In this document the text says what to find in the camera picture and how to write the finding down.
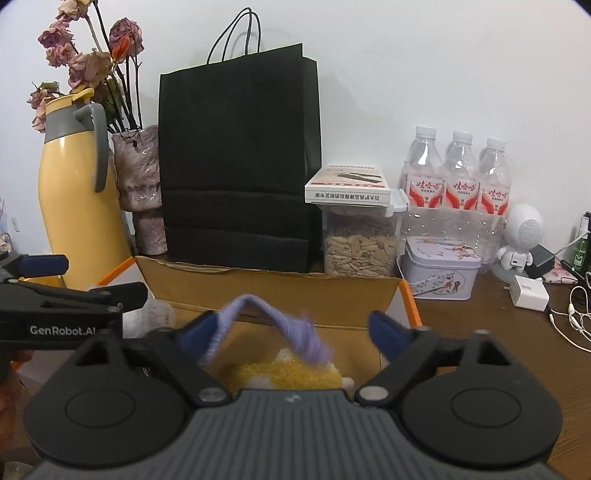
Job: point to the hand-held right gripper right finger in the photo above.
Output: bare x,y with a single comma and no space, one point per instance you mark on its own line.
385,334

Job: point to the yellow white plush toy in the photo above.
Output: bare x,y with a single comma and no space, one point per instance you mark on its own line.
277,376

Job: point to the black paper bag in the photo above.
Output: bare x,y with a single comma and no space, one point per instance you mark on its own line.
235,161

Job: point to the purple cloth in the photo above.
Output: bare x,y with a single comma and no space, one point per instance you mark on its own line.
281,323

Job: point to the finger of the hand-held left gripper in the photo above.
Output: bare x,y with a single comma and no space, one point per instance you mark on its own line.
111,295
44,265

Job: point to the floral tin box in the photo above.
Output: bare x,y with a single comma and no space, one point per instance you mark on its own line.
438,277

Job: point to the pink wrapped vase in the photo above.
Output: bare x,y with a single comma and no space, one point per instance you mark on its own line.
138,184

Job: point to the clear container of seeds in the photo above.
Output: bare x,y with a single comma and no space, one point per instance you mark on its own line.
360,251

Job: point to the floral pouch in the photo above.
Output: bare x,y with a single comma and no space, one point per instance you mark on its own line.
561,272

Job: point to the green bottle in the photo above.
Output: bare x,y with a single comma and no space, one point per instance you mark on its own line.
582,258

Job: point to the white robot speaker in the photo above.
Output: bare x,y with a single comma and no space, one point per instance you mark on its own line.
524,230

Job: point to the person's left hand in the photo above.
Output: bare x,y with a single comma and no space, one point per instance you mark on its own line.
14,397

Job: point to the white charger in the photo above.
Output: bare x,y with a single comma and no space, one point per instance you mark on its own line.
528,293

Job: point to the orange cardboard box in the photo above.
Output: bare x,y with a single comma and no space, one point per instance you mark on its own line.
277,290

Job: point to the yellow thermos jug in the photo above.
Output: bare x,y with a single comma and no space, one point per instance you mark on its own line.
78,207

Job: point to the black power adapter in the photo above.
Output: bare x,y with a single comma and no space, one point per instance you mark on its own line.
541,263

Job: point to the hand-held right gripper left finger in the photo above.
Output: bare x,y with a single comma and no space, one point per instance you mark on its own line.
203,330

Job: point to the white wall socket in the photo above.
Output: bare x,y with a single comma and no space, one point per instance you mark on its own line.
16,225

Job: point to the dried pink flowers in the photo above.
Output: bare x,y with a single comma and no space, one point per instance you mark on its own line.
87,64

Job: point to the white flat box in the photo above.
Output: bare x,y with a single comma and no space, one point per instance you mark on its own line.
346,191

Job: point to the clear plastic bag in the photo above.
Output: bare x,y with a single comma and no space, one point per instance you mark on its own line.
157,316

